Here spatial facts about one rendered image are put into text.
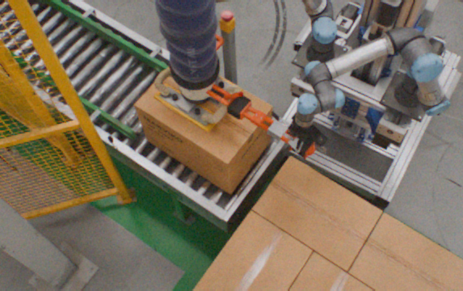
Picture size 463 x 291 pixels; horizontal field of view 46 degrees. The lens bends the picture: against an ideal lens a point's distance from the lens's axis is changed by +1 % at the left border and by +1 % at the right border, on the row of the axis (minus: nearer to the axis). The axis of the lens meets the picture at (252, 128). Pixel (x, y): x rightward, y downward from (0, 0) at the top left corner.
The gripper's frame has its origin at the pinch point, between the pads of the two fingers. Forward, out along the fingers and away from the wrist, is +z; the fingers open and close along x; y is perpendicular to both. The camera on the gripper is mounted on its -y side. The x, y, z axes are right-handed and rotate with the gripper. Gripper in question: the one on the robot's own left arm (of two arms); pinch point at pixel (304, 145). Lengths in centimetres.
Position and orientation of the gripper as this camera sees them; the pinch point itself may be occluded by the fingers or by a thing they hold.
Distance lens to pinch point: 239.9
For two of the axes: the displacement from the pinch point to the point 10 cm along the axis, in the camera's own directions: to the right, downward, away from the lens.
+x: -5.9, 7.0, -3.9
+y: -8.1, -5.2, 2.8
